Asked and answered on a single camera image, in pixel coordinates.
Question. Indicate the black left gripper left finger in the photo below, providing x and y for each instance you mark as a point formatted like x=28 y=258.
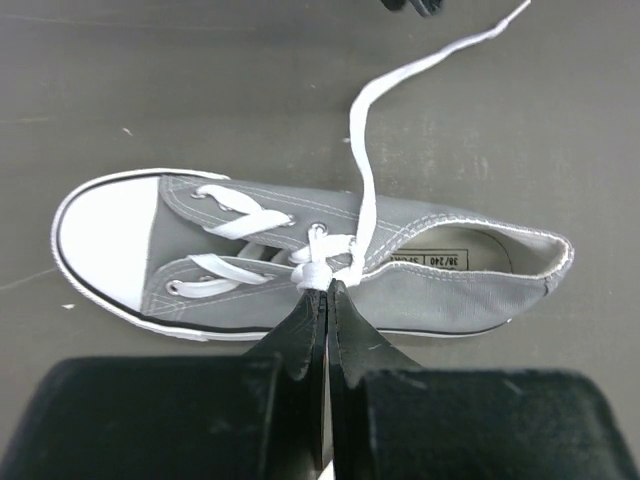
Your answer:
x=259 y=415

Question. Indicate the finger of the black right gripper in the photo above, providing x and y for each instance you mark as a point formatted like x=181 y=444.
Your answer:
x=393 y=5
x=427 y=8

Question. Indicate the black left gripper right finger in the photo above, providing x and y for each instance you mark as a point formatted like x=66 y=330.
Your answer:
x=394 y=419

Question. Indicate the grey sneaker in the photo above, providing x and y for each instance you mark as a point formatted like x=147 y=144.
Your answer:
x=430 y=270

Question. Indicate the white shoelace of shoe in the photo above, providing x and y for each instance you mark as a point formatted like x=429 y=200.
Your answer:
x=362 y=150

